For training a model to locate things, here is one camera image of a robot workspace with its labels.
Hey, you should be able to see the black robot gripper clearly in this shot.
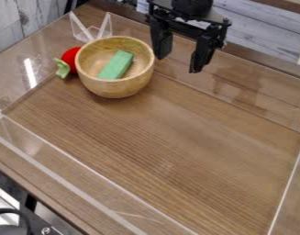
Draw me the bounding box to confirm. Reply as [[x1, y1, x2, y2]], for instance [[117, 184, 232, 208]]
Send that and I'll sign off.
[[146, 0, 232, 73]]

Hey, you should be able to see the green rectangular block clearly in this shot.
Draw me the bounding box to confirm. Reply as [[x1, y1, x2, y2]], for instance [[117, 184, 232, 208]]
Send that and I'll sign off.
[[97, 50, 133, 80]]

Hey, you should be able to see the light wooden bowl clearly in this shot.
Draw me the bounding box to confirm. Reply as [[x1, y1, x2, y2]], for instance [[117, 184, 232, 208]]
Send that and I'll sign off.
[[74, 36, 154, 98]]

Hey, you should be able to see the red toy strawberry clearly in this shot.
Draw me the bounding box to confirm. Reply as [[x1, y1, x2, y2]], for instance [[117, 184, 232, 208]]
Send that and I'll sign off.
[[52, 47, 81, 79]]

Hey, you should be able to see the black table leg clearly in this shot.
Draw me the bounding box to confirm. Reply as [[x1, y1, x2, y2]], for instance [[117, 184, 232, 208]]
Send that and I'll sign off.
[[24, 195, 37, 212]]

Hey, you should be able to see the clear acrylic corner bracket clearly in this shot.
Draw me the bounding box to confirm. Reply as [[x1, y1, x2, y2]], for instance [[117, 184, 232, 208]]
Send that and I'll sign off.
[[68, 12, 112, 43]]

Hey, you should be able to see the clear acrylic tray wall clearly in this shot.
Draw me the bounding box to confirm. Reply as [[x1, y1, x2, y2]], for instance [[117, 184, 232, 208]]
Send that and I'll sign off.
[[0, 111, 197, 235]]

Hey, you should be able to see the black cable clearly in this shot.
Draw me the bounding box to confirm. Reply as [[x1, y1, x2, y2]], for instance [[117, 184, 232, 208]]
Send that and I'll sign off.
[[0, 207, 34, 235]]

